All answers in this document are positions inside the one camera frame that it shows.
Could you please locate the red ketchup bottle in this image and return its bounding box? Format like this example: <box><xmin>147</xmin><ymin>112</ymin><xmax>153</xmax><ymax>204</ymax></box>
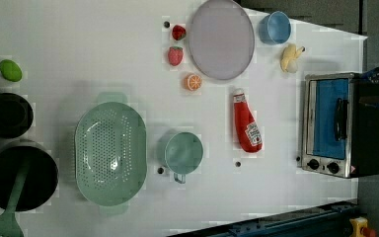
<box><xmin>233</xmin><ymin>88</ymin><xmax>263</xmax><ymax>153</ymax></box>

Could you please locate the green plastic strainer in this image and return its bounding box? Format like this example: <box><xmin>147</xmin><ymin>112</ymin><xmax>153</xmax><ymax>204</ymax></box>
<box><xmin>74</xmin><ymin>92</ymin><xmax>147</xmax><ymax>215</ymax></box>

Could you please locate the green mug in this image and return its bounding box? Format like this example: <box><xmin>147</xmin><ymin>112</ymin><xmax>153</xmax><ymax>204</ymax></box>
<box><xmin>158</xmin><ymin>132</ymin><xmax>204</xmax><ymax>185</ymax></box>

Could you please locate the toy orange half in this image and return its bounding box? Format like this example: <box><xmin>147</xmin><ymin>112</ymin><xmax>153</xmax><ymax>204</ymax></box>
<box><xmin>184</xmin><ymin>74</ymin><xmax>202</xmax><ymax>91</ymax></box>

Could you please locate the lower red toy strawberry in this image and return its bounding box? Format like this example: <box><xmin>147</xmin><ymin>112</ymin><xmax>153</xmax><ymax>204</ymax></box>
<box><xmin>168</xmin><ymin>46</ymin><xmax>184</xmax><ymax>66</ymax></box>

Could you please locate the red toy strawberry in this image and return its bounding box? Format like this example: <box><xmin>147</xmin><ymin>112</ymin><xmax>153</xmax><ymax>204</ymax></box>
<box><xmin>172</xmin><ymin>25</ymin><xmax>187</xmax><ymax>40</ymax></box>
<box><xmin>168</xmin><ymin>46</ymin><xmax>184</xmax><ymax>66</ymax></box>

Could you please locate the upper red toy strawberry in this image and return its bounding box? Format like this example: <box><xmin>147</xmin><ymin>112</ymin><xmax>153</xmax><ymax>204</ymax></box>
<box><xmin>172</xmin><ymin>25</ymin><xmax>187</xmax><ymax>40</ymax></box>

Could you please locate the grey round plate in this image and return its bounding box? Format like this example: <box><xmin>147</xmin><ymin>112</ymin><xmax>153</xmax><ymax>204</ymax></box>
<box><xmin>188</xmin><ymin>0</ymin><xmax>255</xmax><ymax>80</ymax></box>

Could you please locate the blue cup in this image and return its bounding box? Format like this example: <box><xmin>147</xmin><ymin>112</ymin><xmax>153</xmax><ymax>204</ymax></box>
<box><xmin>259</xmin><ymin>11</ymin><xmax>291</xmax><ymax>45</ymax></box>

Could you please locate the toaster oven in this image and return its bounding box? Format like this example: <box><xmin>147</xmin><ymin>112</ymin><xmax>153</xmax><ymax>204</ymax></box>
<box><xmin>301</xmin><ymin>73</ymin><xmax>379</xmax><ymax>179</ymax></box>

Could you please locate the large black pot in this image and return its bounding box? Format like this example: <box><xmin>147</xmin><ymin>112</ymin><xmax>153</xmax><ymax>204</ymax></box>
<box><xmin>0</xmin><ymin>141</ymin><xmax>58</xmax><ymax>211</ymax></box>

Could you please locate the small black pot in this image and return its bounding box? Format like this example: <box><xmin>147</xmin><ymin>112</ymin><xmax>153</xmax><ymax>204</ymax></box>
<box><xmin>0</xmin><ymin>93</ymin><xmax>34</xmax><ymax>138</ymax></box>

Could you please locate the green toy lime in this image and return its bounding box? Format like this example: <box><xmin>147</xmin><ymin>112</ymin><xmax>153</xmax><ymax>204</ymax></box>
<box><xmin>0</xmin><ymin>59</ymin><xmax>23</xmax><ymax>82</ymax></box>

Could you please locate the yellow red emergency button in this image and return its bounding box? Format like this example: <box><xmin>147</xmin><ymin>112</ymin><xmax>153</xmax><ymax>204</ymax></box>
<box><xmin>349</xmin><ymin>217</ymin><xmax>377</xmax><ymax>237</ymax></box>

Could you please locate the green slotted spatula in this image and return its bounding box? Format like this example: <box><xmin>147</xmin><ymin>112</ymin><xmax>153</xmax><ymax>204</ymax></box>
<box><xmin>0</xmin><ymin>161</ymin><xmax>30</xmax><ymax>237</ymax></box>

